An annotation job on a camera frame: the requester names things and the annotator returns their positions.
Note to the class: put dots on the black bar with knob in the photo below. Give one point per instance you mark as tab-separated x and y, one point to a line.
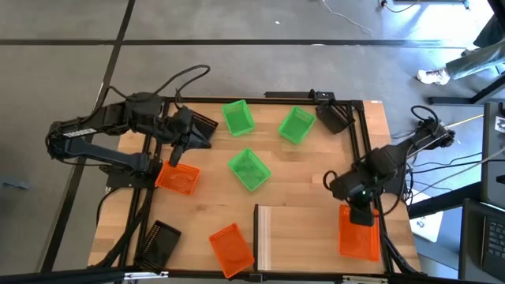
288	94

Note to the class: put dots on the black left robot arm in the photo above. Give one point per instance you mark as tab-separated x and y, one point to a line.
102	154

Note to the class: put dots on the black case with sticker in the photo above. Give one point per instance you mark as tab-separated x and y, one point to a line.
491	169

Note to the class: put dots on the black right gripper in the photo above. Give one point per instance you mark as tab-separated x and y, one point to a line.
362	215

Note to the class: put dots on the orange plastic basket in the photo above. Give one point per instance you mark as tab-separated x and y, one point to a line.
232	252
178	178
359	242

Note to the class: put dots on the black diagonal desk leg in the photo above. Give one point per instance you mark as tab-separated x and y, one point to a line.
442	201

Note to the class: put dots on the black plastic basket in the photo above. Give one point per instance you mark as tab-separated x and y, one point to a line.
207	126
333	116
159	244

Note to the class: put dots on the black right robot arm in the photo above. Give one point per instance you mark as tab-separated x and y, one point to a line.
384	161

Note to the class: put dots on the black laptop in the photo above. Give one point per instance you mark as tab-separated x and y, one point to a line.
473	236

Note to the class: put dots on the white printed sheet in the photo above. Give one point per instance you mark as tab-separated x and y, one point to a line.
428	229

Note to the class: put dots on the silver metal bracket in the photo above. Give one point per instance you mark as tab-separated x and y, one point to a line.
365	280
146	275

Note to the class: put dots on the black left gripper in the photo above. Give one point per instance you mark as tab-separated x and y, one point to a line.
183	126

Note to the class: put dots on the green plastic basket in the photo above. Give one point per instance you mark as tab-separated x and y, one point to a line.
296	125
249	169
238	118

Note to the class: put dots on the black aluminium table frame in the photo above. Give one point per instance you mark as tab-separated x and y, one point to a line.
276	102

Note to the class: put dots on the black crossbeam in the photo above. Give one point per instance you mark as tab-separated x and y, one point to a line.
59	276

